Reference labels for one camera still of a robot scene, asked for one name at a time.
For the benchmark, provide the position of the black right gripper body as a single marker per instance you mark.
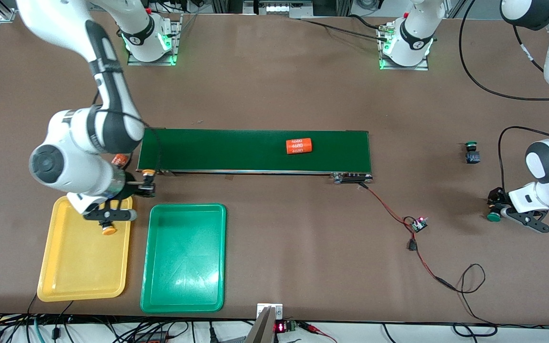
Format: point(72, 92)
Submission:
point(128, 189)

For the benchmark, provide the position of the green push button switch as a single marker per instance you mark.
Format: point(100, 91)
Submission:
point(472, 155)
point(493, 217)

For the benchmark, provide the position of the yellow push button switch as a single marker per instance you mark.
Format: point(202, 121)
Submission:
point(109, 230)
point(148, 172)

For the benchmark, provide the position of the orange cylinder with white print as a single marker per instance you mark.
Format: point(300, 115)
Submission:
point(121, 159)
point(299, 146)

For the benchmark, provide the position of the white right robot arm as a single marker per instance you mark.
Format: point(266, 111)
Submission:
point(65, 166)

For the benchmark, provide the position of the green plastic tray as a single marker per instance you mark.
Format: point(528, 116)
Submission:
point(184, 257)

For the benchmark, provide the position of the small motor controller board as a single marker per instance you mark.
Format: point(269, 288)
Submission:
point(418, 224)

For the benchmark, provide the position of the green conveyor belt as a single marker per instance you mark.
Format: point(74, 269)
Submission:
point(231, 150)

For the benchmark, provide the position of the yellow plastic tray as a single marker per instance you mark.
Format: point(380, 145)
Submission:
point(79, 267)

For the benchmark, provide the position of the small red digit display module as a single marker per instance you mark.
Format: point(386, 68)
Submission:
point(281, 327)

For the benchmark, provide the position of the red clip lead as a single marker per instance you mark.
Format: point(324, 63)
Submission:
point(312, 327)

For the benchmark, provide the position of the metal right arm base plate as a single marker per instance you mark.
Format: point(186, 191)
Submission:
point(150, 63)

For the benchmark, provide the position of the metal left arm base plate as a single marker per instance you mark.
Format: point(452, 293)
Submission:
point(405, 68)

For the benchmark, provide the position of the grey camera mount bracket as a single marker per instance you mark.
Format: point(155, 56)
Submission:
point(265, 328)

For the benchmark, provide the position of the silver metal rack frame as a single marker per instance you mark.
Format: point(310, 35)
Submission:
point(255, 9)

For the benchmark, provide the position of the aluminium corner bracket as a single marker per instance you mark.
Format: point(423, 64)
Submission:
point(6, 14)

